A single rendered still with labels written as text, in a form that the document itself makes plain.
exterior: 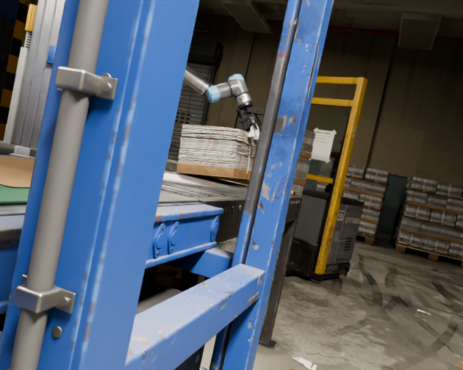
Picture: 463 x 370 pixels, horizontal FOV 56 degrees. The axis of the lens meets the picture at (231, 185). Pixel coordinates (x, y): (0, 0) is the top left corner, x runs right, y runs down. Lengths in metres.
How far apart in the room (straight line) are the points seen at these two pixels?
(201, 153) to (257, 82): 8.20
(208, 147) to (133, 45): 1.68
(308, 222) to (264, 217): 3.31
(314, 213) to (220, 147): 2.32
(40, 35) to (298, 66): 1.72
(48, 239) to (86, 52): 0.14
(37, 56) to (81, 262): 2.10
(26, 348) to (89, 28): 0.24
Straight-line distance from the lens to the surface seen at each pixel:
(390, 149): 9.54
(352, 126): 3.96
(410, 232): 7.85
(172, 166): 2.73
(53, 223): 0.35
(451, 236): 7.93
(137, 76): 0.34
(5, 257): 0.51
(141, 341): 0.50
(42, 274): 0.36
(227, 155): 1.98
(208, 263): 0.99
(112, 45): 0.36
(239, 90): 2.15
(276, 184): 0.91
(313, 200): 4.21
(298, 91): 0.92
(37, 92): 2.40
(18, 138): 2.40
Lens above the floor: 0.91
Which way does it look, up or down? 3 degrees down
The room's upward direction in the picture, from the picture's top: 12 degrees clockwise
